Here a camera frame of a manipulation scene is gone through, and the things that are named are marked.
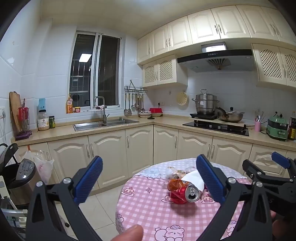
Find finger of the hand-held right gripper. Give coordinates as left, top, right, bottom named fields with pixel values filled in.
left=271, top=152, right=296, bottom=180
left=242, top=159, right=292, bottom=193

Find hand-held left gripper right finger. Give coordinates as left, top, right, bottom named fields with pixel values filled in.
left=196, top=154, right=274, bottom=241

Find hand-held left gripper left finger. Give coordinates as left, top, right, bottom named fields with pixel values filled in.
left=26, top=156, right=103, bottom=241

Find red soda can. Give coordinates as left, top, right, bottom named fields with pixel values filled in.
left=170, top=182, right=201, bottom=204

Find stainless steel trash can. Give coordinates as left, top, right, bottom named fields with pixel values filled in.
left=8, top=158, right=45, bottom=205

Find person's right hand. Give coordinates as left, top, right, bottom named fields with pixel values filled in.
left=270, top=211, right=296, bottom=241

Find person's left hand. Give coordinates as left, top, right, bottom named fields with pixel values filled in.
left=109, top=224, right=144, bottom=241

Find white paper sheet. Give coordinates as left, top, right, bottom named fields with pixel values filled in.
left=182, top=170, right=206, bottom=193

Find green electric cooker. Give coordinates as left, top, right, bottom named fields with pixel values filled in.
left=266, top=112, right=289, bottom=141

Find cream lower kitchen cabinets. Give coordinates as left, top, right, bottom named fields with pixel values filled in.
left=11, top=115, right=296, bottom=193

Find dark sauce bottle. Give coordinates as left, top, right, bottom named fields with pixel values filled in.
left=287, top=112, right=296, bottom=141

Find translucent plastic bag orange print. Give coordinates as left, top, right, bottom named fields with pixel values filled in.
left=165, top=166, right=197, bottom=180

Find orange snack wrapper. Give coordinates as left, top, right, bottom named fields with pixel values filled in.
left=167, top=178, right=186, bottom=192

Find white plastic shopping bag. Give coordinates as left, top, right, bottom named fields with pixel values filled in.
left=22, top=150, right=55, bottom=184

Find bundle of chopsticks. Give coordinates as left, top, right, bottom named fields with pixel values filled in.
left=254, top=109, right=265, bottom=122

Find black gas stove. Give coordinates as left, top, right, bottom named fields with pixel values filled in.
left=182, top=119, right=250, bottom=137

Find stainless steel sink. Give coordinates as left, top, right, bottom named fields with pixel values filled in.
left=73, top=117, right=140, bottom=132

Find metal wok with lid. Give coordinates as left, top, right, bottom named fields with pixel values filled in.
left=216, top=107, right=245, bottom=123

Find black induction cooker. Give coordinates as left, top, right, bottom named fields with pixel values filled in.
left=190, top=112, right=219, bottom=120

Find metal kitchen faucet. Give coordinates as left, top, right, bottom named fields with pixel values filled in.
left=94, top=96, right=110, bottom=124

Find stainless steel steamer pot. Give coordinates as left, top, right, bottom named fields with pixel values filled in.
left=191, top=89, right=220, bottom=115

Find large clear food jar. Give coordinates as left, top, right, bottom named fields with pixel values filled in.
left=37, top=109, right=50, bottom=131

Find round yellow strainer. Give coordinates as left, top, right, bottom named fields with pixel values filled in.
left=177, top=91, right=189, bottom=106

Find red knife rack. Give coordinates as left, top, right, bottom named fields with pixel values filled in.
left=15, top=98, right=33, bottom=141

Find wooden cutting board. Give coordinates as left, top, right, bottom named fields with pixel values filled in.
left=9, top=91, right=23, bottom=135

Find sliding window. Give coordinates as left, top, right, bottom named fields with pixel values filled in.
left=69, top=30, right=122, bottom=114

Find black range hood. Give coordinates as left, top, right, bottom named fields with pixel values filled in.
left=177, top=42, right=255, bottom=73

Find white charger cable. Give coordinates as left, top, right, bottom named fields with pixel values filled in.
left=0, top=108, right=7, bottom=145

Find black wall utensil rail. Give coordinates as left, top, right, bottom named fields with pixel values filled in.
left=124, top=86, right=149, bottom=93

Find cream upper wall cabinets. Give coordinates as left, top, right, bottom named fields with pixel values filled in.
left=136, top=3, right=296, bottom=88

